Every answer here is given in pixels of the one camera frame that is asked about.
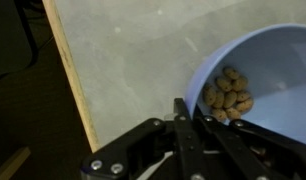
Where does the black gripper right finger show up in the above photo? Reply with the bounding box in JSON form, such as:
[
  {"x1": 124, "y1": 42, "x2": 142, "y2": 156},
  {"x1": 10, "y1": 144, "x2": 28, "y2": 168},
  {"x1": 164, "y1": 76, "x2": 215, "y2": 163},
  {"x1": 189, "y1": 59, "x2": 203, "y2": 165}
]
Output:
[{"x1": 192, "y1": 105, "x2": 306, "y2": 180}]

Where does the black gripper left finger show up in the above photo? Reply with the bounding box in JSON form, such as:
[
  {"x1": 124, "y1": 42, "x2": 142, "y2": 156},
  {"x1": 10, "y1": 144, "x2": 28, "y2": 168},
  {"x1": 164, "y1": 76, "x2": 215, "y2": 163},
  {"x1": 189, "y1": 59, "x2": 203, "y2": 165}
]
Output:
[{"x1": 80, "y1": 97, "x2": 211, "y2": 180}]

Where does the blue plastic bowl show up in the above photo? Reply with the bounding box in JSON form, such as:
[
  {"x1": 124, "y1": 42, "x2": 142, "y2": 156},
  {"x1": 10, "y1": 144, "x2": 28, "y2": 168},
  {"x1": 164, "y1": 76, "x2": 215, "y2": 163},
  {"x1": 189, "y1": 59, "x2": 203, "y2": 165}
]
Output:
[{"x1": 185, "y1": 23, "x2": 306, "y2": 148}]

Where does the brown chocolate chip cookie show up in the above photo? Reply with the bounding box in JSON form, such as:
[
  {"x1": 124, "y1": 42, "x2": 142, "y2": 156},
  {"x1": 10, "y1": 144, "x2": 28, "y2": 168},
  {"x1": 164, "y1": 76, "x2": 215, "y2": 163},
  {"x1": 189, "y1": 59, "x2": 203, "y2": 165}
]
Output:
[
  {"x1": 215, "y1": 76, "x2": 233, "y2": 93},
  {"x1": 236, "y1": 89, "x2": 252, "y2": 103},
  {"x1": 223, "y1": 90, "x2": 238, "y2": 109},
  {"x1": 232, "y1": 75, "x2": 249, "y2": 93},
  {"x1": 222, "y1": 66, "x2": 241, "y2": 80},
  {"x1": 212, "y1": 90, "x2": 226, "y2": 109},
  {"x1": 211, "y1": 108, "x2": 228, "y2": 122},
  {"x1": 202, "y1": 83, "x2": 218, "y2": 107},
  {"x1": 235, "y1": 98, "x2": 255, "y2": 114},
  {"x1": 225, "y1": 107, "x2": 242, "y2": 121}
]

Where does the wooden slat-back chair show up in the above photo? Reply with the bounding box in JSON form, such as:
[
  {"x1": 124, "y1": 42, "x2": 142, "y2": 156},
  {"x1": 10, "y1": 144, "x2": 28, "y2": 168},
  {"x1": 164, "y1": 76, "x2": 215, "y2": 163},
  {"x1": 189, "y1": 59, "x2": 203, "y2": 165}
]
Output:
[{"x1": 0, "y1": 146, "x2": 32, "y2": 180}]

